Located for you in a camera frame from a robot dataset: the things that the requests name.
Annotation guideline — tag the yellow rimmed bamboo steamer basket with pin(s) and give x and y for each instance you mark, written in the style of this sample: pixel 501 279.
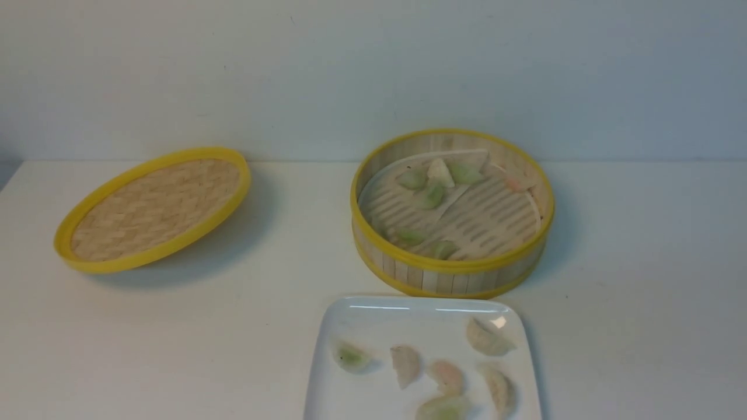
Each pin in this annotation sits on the yellow rimmed bamboo steamer basket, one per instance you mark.
pixel 502 235

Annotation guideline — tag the white dumpling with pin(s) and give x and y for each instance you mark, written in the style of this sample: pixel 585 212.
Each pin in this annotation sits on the white dumpling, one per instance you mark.
pixel 438 172
pixel 406 362
pixel 487 341
pixel 501 390

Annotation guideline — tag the white square plate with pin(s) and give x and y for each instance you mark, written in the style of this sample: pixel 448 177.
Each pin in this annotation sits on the white square plate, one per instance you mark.
pixel 435 328

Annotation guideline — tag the white dumpling on plate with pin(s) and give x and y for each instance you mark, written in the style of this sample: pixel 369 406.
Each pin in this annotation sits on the white dumpling on plate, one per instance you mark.
pixel 406 362

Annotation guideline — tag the pink dumpling on plate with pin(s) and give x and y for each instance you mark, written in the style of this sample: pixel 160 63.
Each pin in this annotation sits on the pink dumpling on plate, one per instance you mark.
pixel 449 378

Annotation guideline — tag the green dumpling on plate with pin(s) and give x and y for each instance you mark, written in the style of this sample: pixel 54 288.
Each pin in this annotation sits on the green dumpling on plate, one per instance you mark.
pixel 453 406

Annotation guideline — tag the white steamer liner paper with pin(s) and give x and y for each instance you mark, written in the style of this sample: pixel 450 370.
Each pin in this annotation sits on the white steamer liner paper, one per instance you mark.
pixel 388 199

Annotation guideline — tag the yellow rimmed bamboo steamer lid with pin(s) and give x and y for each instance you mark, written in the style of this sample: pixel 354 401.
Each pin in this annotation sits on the yellow rimmed bamboo steamer lid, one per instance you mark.
pixel 153 210

